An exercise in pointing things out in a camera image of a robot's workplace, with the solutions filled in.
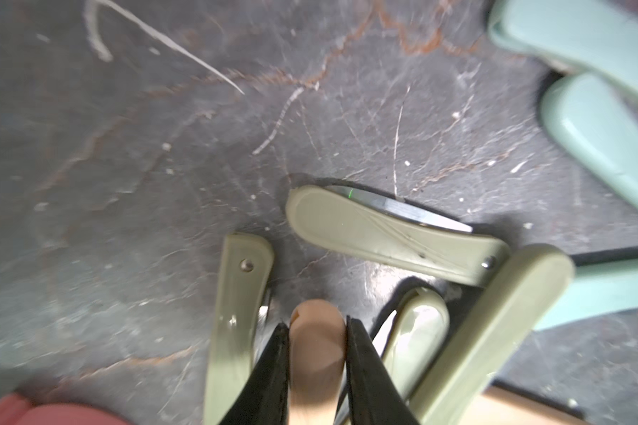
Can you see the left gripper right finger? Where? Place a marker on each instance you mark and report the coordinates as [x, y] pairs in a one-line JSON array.
[[373, 398]]

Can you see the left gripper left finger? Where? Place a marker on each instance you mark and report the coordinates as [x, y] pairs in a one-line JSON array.
[[264, 398]]

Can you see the pink knife cluster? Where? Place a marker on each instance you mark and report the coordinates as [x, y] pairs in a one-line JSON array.
[[317, 358]]

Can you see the olive knife under diagonal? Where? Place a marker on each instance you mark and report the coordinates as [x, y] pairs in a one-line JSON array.
[[411, 336]]

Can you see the pink knife lower middle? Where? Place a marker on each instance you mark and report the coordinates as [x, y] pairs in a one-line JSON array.
[[496, 406]]

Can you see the olive knife far left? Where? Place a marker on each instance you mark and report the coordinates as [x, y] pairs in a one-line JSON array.
[[245, 266]]

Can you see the olive knife top left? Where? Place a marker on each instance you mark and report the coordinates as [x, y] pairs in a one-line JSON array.
[[353, 222]]

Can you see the olive knife long diagonal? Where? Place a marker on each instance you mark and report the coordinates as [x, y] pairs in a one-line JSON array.
[[519, 295]]

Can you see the mint knife horizontal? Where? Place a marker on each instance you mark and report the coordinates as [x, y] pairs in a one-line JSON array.
[[596, 290]]

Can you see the pink alarm clock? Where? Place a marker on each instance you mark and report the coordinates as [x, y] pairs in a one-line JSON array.
[[17, 410]]

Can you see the mint knife top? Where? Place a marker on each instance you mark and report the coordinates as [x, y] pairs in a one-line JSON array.
[[596, 36]]

